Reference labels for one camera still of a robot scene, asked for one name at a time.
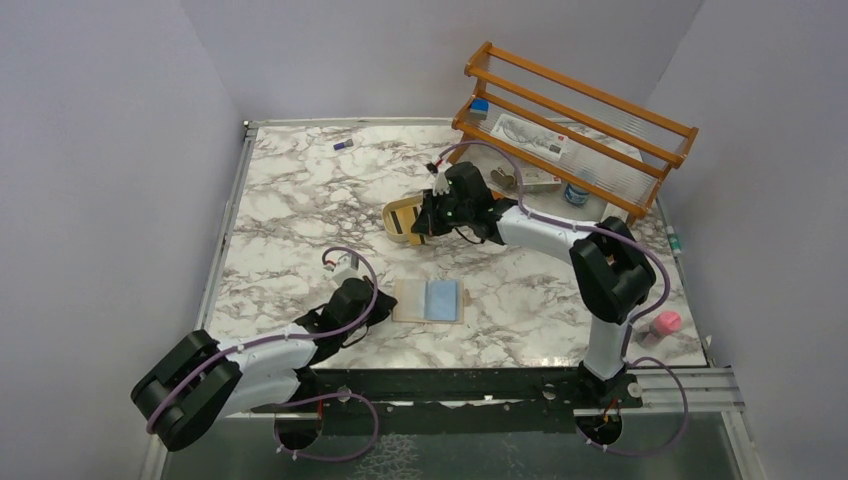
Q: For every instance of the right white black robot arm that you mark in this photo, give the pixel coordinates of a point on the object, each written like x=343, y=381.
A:
x=613, y=275

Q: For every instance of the yellow card with black stripe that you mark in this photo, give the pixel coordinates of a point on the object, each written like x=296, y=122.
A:
x=401, y=219

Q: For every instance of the clear printed packet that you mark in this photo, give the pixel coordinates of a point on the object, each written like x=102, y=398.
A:
x=530, y=137

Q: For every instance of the green white tube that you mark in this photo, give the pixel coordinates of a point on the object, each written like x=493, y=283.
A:
x=673, y=241

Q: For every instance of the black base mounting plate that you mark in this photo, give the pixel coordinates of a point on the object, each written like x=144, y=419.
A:
x=440, y=401

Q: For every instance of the blue white small jar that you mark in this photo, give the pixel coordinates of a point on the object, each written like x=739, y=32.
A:
x=576, y=195

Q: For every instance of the blue grey eraser block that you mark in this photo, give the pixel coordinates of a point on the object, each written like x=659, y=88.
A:
x=478, y=109

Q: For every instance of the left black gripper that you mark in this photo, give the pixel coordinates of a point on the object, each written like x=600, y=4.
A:
x=374, y=307

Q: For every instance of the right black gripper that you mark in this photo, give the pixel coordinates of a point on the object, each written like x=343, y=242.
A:
x=429, y=216

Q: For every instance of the beige oval tray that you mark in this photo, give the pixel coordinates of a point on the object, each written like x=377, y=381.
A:
x=412, y=239

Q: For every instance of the small grey box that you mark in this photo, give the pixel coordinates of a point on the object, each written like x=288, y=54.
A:
x=535, y=180

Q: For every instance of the orange wooden shelf rack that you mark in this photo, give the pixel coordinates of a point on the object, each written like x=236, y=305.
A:
x=619, y=151

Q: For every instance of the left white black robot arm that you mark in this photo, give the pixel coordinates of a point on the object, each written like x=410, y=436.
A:
x=201, y=380

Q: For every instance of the metal binder clip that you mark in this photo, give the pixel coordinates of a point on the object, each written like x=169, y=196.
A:
x=503, y=180

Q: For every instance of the pink round cap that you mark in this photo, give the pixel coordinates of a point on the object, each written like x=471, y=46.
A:
x=652, y=333

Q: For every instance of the beige card holder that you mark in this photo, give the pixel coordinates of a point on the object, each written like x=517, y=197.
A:
x=464, y=311

